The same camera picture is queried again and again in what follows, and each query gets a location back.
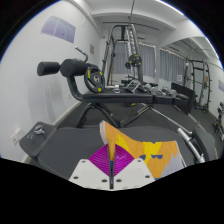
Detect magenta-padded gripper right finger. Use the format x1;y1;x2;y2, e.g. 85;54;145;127
112;146;156;191

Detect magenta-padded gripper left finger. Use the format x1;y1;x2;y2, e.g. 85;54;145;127
68;143;111;190

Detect orange yellow printed towel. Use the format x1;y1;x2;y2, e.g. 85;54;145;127
99;120;188;191

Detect black padded workout bench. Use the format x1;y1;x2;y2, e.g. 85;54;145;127
18;121;201;183

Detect chrome barbell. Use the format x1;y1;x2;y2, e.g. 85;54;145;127
153;106;206;164

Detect metal carabiner clip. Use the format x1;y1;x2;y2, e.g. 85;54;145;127
27;124;46;139

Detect small black bench pad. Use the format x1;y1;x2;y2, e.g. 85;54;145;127
193;124;215;162

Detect black bench with leg rollers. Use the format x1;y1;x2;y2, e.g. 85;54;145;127
36;58;188;129

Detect group of dumbbells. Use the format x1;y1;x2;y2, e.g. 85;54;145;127
113;79;178;98

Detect black plyo box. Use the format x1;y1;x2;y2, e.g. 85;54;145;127
172;82;194;114

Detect small black yellow weight plate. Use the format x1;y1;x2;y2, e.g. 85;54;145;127
124;54;143;70

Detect black power rack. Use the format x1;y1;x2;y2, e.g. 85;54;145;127
184;58;212;113

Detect narrow grey curtain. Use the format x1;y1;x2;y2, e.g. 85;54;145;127
159;48;186;83

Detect wide grey curtain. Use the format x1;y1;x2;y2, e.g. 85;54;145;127
111;41;156;78

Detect long ceiling light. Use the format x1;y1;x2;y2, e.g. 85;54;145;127
206;36;219;59
156;0;184;16

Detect white wall socket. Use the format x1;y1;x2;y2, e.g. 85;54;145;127
9;128;23;145

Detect grey smith machine frame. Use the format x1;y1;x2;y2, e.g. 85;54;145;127
101;23;145;89

